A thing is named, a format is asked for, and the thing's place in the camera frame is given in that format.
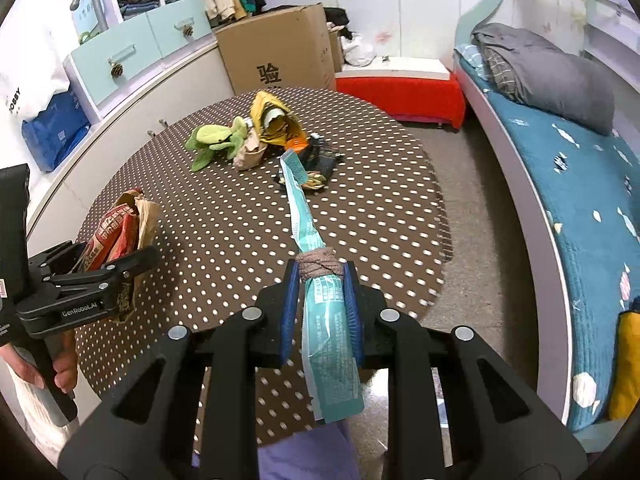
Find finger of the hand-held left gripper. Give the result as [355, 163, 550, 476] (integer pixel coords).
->
[26, 241, 90, 282]
[42, 246, 161, 295]

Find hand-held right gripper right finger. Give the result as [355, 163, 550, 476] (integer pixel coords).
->
[343, 261, 589, 480]

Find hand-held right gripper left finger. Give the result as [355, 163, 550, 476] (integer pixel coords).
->
[57, 257, 302, 480]

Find red snack wrapper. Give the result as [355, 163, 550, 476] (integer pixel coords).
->
[75, 189, 144, 273]

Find teal white plastic wrapper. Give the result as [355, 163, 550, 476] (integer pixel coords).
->
[278, 151, 365, 423]

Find brown paper bag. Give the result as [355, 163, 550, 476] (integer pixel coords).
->
[112, 199, 162, 323]

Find grey knitted band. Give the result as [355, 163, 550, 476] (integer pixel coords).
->
[296, 246, 346, 279]

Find green plush toy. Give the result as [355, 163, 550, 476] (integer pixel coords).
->
[185, 116, 249, 172]

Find black wrapper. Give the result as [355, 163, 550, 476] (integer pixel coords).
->
[276, 135, 344, 194]

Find yellow wrapper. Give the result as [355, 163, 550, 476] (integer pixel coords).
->
[249, 91, 303, 150]

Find person's left hand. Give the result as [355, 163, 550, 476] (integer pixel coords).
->
[0, 332, 80, 395]

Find brown dotted round table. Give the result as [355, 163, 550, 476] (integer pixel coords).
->
[75, 86, 453, 448]

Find blue bag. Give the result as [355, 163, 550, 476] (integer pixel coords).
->
[21, 91, 92, 173]

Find person's purple trousers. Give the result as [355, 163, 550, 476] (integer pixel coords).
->
[192, 417, 362, 480]

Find white low cabinet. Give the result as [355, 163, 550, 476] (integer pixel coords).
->
[25, 40, 236, 241]

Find white shopping bag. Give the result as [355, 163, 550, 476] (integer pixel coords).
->
[0, 27, 71, 126]

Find teal drawer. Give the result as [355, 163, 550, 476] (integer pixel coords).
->
[147, 0, 213, 53]
[70, 22, 156, 106]

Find red bench with white top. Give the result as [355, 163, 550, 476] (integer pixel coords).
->
[334, 56, 467, 132]

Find bed with teal blanket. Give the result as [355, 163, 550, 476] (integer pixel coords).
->
[455, 45, 640, 433]

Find white plastic bag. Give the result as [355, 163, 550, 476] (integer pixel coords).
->
[341, 30, 376, 67]

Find brown cardboard box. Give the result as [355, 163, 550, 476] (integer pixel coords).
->
[215, 3, 346, 96]

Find yellow garment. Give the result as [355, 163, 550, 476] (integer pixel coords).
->
[607, 310, 640, 421]

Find light blue pillow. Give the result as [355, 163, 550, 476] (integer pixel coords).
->
[455, 44, 483, 78]

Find grey duvet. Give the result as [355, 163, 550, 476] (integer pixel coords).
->
[471, 22, 617, 136]

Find white wardrobe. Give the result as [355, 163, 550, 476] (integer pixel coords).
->
[260, 0, 501, 68]

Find teal bunk bed frame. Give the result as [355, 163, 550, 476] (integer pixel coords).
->
[452, 0, 640, 453]

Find lavender wall shelf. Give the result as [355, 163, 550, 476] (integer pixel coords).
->
[582, 0, 640, 61]

